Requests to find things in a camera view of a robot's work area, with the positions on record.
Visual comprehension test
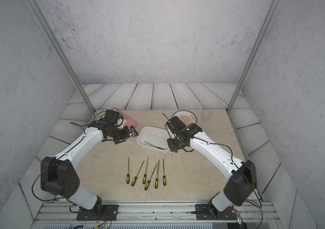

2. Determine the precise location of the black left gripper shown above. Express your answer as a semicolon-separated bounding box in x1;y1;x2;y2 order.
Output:
108;124;139;144

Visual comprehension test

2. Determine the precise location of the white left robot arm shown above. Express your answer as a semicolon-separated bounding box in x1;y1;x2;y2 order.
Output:
37;109;138;210

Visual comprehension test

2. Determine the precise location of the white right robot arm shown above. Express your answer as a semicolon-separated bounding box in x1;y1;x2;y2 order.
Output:
165;116;258;216

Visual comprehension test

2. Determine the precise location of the white plastic storage box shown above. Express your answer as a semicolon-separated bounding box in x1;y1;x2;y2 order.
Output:
137;126;170;153

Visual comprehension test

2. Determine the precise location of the pink cutting board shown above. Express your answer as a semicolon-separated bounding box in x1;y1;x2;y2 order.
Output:
113;108;137;127

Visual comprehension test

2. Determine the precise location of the round patterned plate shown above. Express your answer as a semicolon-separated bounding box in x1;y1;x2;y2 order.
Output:
172;110;197;126

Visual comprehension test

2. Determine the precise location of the clear glass cup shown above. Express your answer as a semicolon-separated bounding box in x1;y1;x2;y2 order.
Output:
201;109;213;124

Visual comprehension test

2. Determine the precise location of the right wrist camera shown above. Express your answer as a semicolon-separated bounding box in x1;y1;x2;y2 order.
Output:
166;116;186;134

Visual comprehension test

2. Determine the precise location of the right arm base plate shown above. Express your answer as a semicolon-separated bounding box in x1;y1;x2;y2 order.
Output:
191;204;237;220

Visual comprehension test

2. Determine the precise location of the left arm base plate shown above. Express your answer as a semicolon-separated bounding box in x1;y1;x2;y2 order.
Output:
76;204;119;221

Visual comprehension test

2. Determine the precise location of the aluminium front rail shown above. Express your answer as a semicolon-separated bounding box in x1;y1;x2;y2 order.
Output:
31;200;283;229

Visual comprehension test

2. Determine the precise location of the left aluminium frame post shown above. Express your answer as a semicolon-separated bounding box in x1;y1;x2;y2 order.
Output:
27;0;96;113

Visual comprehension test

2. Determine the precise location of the aluminium frame post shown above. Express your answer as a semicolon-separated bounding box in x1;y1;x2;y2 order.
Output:
226;0;280;114
27;0;96;113

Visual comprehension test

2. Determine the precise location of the right aluminium frame post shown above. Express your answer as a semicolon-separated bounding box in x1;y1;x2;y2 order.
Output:
226;0;280;114

